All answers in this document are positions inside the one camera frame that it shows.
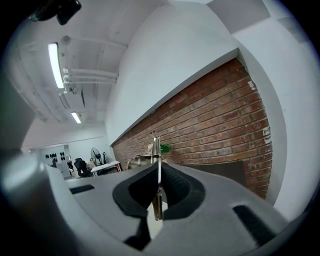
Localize black standing fan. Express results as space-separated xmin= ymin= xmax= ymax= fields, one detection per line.
xmin=90 ymin=147 xmax=103 ymax=166

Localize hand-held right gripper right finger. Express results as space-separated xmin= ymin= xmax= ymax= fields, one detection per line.
xmin=161 ymin=162 xmax=207 ymax=221

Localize narrow white table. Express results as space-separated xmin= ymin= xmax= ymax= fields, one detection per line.
xmin=90 ymin=160 xmax=121 ymax=176

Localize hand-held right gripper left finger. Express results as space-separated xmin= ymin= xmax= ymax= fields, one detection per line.
xmin=99 ymin=161 xmax=161 ymax=218

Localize ceiling tube light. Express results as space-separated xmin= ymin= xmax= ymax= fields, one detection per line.
xmin=70 ymin=111 xmax=83 ymax=125
xmin=47 ymin=41 xmax=65 ymax=90

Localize black office chair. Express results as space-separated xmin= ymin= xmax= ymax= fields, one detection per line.
xmin=73 ymin=157 xmax=88 ymax=178

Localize round wicker chair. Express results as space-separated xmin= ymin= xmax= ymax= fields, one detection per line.
xmin=125 ymin=154 xmax=154 ymax=172

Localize row of black wall items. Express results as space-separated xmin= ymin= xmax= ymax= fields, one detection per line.
xmin=44 ymin=151 xmax=66 ymax=161

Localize small object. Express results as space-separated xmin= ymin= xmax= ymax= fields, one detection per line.
xmin=147 ymin=136 xmax=165 ymax=222

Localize white ceiling pipes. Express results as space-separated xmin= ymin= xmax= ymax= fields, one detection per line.
xmin=61 ymin=66 xmax=119 ymax=86

